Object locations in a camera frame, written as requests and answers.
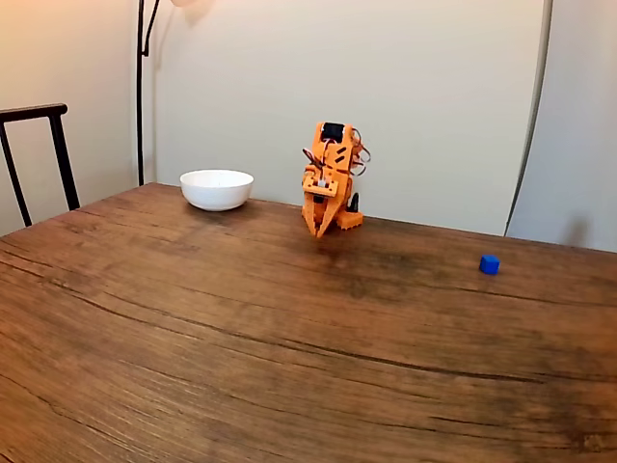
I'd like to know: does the black chair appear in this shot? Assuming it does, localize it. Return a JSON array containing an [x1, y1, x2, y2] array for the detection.
[[0, 102, 82, 229]]

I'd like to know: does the black floor lamp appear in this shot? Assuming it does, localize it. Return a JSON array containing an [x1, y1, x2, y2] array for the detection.
[[135, 0, 216, 188]]

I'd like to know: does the white bowl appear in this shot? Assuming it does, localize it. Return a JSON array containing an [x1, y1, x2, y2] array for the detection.
[[179, 168, 255, 213]]

